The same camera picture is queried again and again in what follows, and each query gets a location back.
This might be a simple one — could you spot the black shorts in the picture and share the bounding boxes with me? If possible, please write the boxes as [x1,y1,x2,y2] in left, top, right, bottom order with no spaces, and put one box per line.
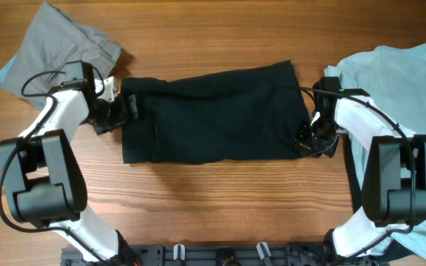
[121,61,309,164]

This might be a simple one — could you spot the folded light blue cloth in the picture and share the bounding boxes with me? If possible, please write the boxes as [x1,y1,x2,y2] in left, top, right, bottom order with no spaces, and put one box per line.
[0,55,16,84]

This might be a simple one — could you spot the folded grey shorts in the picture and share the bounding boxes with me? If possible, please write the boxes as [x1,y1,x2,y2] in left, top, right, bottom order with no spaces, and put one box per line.
[0,2,123,97]

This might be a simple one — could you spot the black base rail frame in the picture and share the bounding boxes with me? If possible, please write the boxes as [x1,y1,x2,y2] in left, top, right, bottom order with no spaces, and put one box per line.
[60,239,328,266]

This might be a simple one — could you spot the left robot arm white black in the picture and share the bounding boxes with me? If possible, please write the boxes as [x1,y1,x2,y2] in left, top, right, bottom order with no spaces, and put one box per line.
[0,61,141,265]

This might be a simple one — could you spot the light blue t-shirt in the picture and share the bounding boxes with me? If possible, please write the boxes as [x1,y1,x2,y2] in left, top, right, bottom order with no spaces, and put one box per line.
[323,43,426,266]

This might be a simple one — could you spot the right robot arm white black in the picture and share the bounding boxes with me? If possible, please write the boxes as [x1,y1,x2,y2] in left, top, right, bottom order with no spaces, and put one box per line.
[294,77,426,265]

